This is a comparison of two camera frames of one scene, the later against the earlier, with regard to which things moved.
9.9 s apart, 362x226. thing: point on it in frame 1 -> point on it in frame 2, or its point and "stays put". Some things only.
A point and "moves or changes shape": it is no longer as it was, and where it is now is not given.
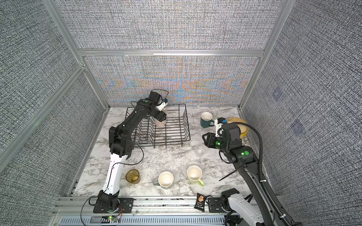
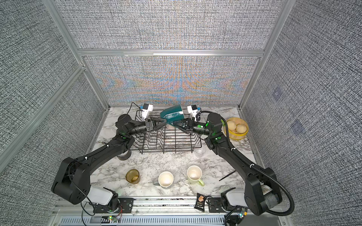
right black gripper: [210, 142] -> [191, 123]
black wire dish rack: [173, 130] moves or changes shape
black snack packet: [200, 204] stays put
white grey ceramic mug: [165, 180] stays put
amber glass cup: [133, 176] stays put
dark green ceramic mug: [206, 120] moves or changes shape
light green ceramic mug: [194, 174] stays put
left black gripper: [161, 117] -> [149, 125]
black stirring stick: [226, 176] stays put
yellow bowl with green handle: [244, 129] stays put
